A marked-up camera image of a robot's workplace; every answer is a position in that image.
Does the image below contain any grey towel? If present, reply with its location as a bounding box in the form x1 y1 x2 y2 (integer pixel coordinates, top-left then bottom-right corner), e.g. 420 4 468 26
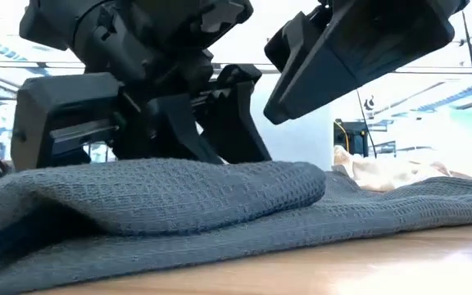
0 157 472 295

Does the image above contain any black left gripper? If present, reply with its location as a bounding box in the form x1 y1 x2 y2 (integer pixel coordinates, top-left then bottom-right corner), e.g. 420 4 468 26
10 40 225 172

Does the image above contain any black equipment box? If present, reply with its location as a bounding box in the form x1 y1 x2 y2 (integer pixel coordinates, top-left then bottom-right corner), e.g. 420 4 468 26
333 118 370 159

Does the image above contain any yellow cable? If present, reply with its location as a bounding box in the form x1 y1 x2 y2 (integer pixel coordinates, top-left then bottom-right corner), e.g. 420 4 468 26
334 120 350 153

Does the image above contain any white checked towel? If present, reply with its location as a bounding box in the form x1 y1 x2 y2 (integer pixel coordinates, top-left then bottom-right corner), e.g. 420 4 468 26
332 145 472 193

